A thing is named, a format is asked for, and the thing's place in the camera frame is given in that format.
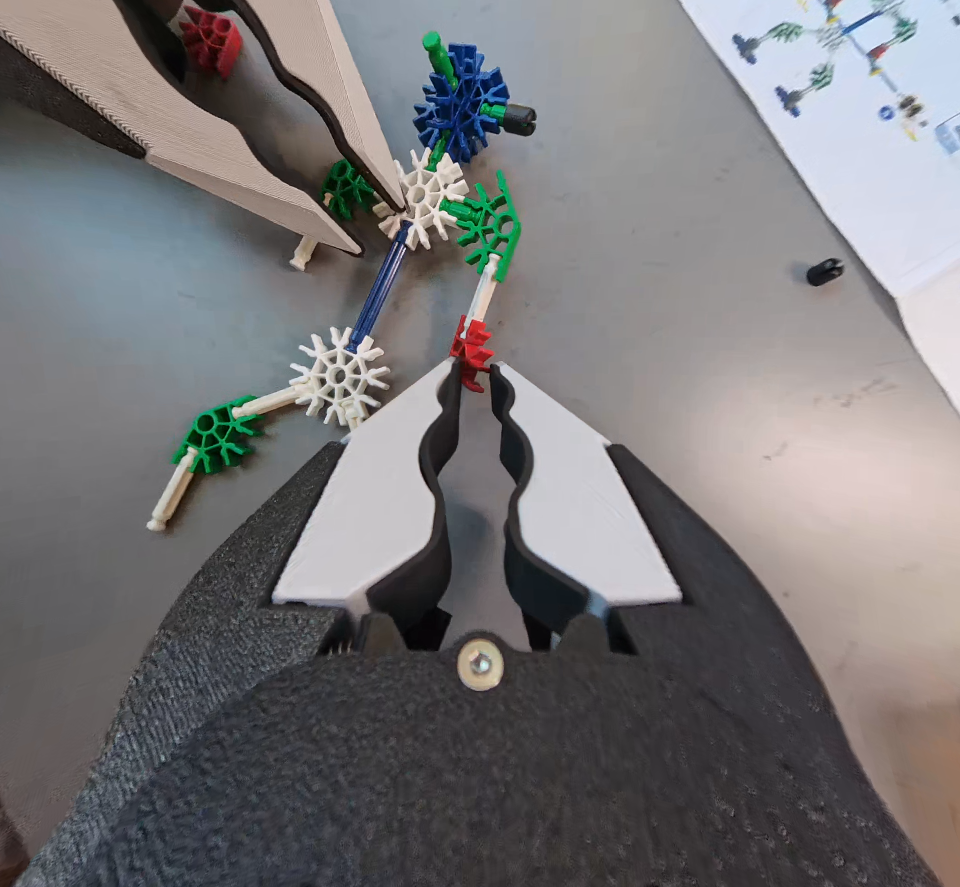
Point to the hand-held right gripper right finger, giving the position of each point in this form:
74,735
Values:
592,519

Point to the red toy connector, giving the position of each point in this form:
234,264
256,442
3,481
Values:
214,39
472,347

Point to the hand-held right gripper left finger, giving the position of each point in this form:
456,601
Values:
352,519

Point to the construction toy figure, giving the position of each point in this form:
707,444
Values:
427,193

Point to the grey desk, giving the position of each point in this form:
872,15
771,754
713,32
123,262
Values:
675,414

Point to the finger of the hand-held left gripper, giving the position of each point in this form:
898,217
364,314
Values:
300,39
112,69

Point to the small black toy cap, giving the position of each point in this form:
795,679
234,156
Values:
825,270

